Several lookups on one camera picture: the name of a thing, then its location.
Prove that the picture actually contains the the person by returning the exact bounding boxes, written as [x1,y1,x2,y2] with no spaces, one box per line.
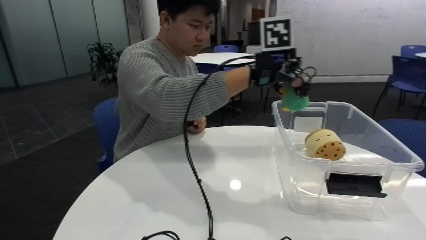
[112,0,253,163]

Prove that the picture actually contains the white round table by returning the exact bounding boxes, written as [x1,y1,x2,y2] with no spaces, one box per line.
[190,52,259,67]

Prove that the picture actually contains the potted green plant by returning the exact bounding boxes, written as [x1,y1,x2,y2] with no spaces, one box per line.
[86,41,124,86]

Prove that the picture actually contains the white cube with black markers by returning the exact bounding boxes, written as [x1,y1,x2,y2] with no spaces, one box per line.
[259,17,295,52]

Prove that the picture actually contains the blue chair with black legs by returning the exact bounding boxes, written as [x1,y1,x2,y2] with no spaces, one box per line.
[372,55,426,119]

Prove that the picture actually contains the yellow cylindrical soft toy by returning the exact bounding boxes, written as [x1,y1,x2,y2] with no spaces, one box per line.
[304,128,348,162]

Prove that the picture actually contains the black bin latch handle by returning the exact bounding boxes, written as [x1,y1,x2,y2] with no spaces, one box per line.
[325,172,389,199]

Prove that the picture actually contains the black cable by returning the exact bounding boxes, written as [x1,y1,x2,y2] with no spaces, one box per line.
[140,54,259,240]

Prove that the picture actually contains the green soft toy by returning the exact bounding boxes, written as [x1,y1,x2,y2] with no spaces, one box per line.
[280,86,312,113]

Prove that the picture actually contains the clear plastic storage bin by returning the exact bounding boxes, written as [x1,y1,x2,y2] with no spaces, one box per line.
[271,100,426,221]

